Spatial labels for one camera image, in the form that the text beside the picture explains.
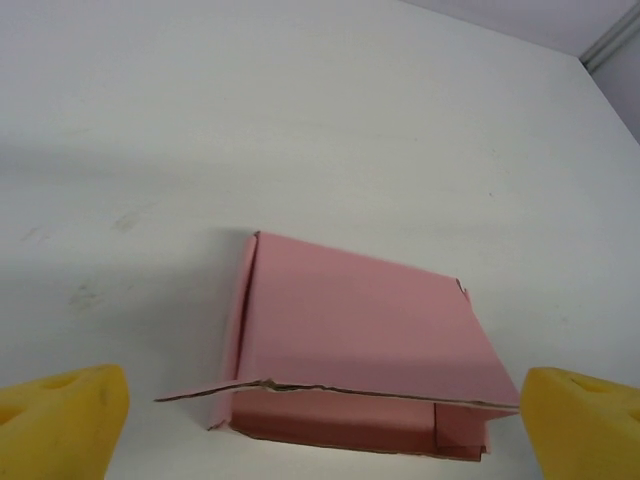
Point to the grey metal frame rail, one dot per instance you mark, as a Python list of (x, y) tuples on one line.
[(612, 32)]

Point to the pink paper box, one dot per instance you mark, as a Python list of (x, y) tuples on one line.
[(360, 345)]

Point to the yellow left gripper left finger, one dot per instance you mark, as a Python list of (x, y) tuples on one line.
[(60, 425)]

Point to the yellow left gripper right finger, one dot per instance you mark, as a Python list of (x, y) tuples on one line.
[(585, 425)]

